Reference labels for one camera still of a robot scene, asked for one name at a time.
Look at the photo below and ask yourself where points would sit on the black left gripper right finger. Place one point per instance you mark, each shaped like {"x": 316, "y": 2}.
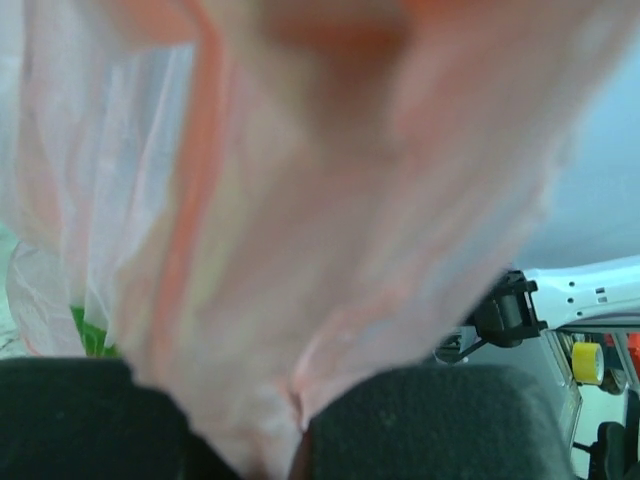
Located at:
{"x": 478, "y": 422}

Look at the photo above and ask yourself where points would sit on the green plastic tray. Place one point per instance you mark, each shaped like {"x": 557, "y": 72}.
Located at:
{"x": 93, "y": 339}

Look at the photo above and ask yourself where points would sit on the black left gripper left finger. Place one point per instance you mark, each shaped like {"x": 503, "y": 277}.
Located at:
{"x": 86, "y": 419}

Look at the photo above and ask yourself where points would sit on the pink plastic bag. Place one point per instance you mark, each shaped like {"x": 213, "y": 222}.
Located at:
{"x": 260, "y": 204}

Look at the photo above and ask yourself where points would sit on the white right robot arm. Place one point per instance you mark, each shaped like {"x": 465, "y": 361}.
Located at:
{"x": 524, "y": 304}

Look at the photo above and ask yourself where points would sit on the yellow tape roll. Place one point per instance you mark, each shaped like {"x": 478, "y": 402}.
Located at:
{"x": 587, "y": 363}

